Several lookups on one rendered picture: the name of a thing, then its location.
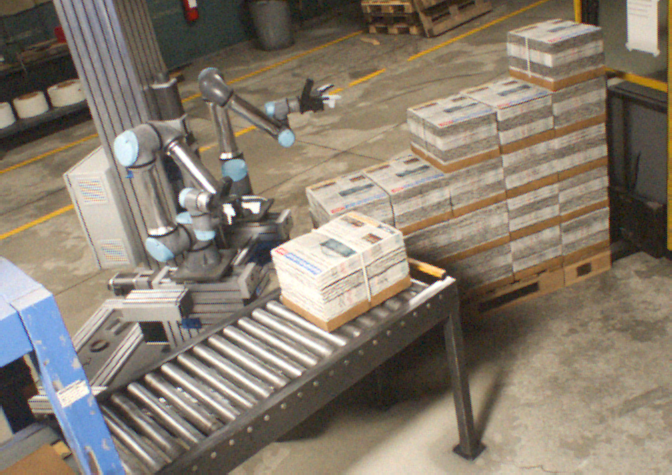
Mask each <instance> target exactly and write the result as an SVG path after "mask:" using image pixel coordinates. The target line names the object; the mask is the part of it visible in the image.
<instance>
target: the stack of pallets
mask: <svg viewBox="0 0 672 475"><path fill-rule="evenodd" d="M472 3H473V2H470V3H467V4H465V5H463V6H461V9H464V8H467V7H469V6H471V5H472ZM444 4H446V2H445V1H444V2H441V3H439V4H437V5H434V6H432V7H430V8H427V9H428V11H430V10H433V9H435V8H437V7H440V6H442V5H444ZM375 5H378V6H376V7H375ZM361 6H362V12H363V16H364V21H365V22H364V23H365V24H367V25H368V26H370V35H376V34H379V33H381V32H383V30H385V29H388V35H399V34H402V33H404V32H406V31H408V29H410V36H417V35H420V34H423V33H425V32H424V28H423V23H420V20H419V18H418V15H419V14H418V12H416V9H415V7H414V4H413V0H363V1H361ZM448 12H450V11H448ZM448 12H446V13H444V14H441V15H439V16H437V17H435V18H436V19H437V20H439V19H441V18H443V17H445V16H448ZM377 16H379V17H377Z"/></svg>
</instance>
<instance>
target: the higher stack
mask: <svg viewBox="0 0 672 475"><path fill-rule="evenodd" d="M602 31H603V30H602V28H599V27H595V26H589V25H583V24H579V23H573V21H569V20H565V19H551V20H546V21H543V22H539V23H536V24H532V26H528V27H524V28H521V29H518V30H515V31H512V32H509V33H507V34H508V35H507V37H508V43H507V44H508V50H507V51H509V52H508V56H509V63H510V64H509V65H510V66H509V68H511V69H514V70H517V71H520V72H524V73H527V74H530V77H531V75H535V76H538V77H541V78H544V79H547V80H550V82H555V80H556V81H559V79H562V78H565V77H569V76H572V75H575V74H578V73H582V72H585V71H589V70H592V69H595V68H598V67H601V66H603V64H604V63H605V61H604V52H603V48H602V47H603V46H602V45H603V44H602V43H603V42H602V41H603V40H602V33H603V32H602ZM512 79H515V80H518V81H521V83H524V84H526V85H530V86H533V87H536V88H539V89H542V90H545V91H547V92H550V93H551V96H552V97H551V99H552V100H551V101H552V105H551V106H552V117H553V119H552V122H553V123H552V124H553V128H556V131H557V128H560V127H563V126H566V125H569V124H572V123H575V122H578V121H582V120H586V119H589V118H592V117H595V116H598V115H601V114H604V113H605V108H606V107H605V104H606V103H605V100H604V99H605V98H606V97H605V96H606V95H605V89H606V88H604V86H605V85H604V83H605V82H604V77H602V76H597V77H594V78H591V80H588V81H583V82H580V83H577V84H574V85H571V86H568V87H565V88H562V89H558V90H554V91H552V90H549V89H546V88H543V87H540V86H537V85H534V84H531V83H527V81H524V80H521V79H518V78H515V77H512ZM604 125H605V124H604V122H601V123H598V124H595V125H592V126H589V127H586V128H582V129H579V130H576V131H573V132H570V133H567V134H564V136H563V135H561V137H558V138H556V137H555V138H553V142H555V144H553V145H556V146H555V147H553V148H555V159H557V165H558V169H557V170H558V171H557V172H558V173H559V176H560V173H562V172H565V171H568V170H571V169H573V168H576V167H579V166H583V165H586V164H589V163H592V161H595V160H598V159H601V158H604V157H606V155H607V152H606V151H607V148H606V140H605V139H606V132H605V130H604V129H605V126H604ZM606 171H607V170H606V167H605V166H602V167H600V168H597V169H594V170H591V171H588V172H585V173H581V174H579V175H576V176H573V177H570V178H567V179H564V180H561V181H559V180H558V181H557V183H558V184H559V187H558V188H559V189H558V191H559V192H558V193H559V197H558V198H559V204H560V205H559V209H560V210H559V211H560V215H562V214H565V213H568V212H571V211H573V210H576V209H579V208H583V207H586V206H589V205H591V204H594V203H597V202H600V201H602V200H605V199H607V196H608V195H607V194H608V192H607V191H608V190H607V186H608V179H607V177H608V176H607V173H606ZM608 217H609V208H608V207H607V206H606V207H603V208H600V209H597V210H595V211H592V212H589V213H587V214H584V215H580V217H577V218H575V219H572V220H569V221H566V222H564V223H561V224H558V225H559V227H560V234H561V240H562V255H567V254H569V253H572V252H574V251H577V250H580V249H583V248H586V247H589V246H591V245H594V243H597V242H599V241H602V240H605V239H608V237H609V232H608V231H609V229H608V228H609V227H608V226H609V225H608V224H609V223H608ZM560 264H562V267H564V284H565V286H568V285H571V284H573V283H576V282H578V281H581V280H584V279H587V278H590V277H592V276H595V275H597V274H600V273H602V272H605V270H608V269H610V250H609V246H607V247H604V248H602V249H599V250H596V251H594V252H591V253H589V254H586V255H583V256H580V257H577V258H575V259H572V260H569V261H567V262H563V263H560Z"/></svg>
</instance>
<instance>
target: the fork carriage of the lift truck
mask: <svg viewBox="0 0 672 475"><path fill-rule="evenodd" d="M607 190H608V191H607V192H608V194H607V195H608V196H607V198H608V206H607V207H608V208H609V217H608V223H609V224H608V225H609V226H608V227H609V228H608V229H609V231H608V232H609V233H610V234H613V235H615V236H616V237H618V238H620V239H624V238H626V239H628V240H629V241H631V242H633V243H635V245H636V249H638V250H640V251H643V252H644V253H646V254H648V255H650V256H652V257H653V258H656V257H657V256H662V204H660V203H657V202H655V201H653V200H651V199H649V198H647V197H644V196H641V195H639V194H637V193H635V192H633V191H630V190H628V188H626V187H624V186H622V185H620V184H618V183H615V182H613V181H610V180H608V186H607Z"/></svg>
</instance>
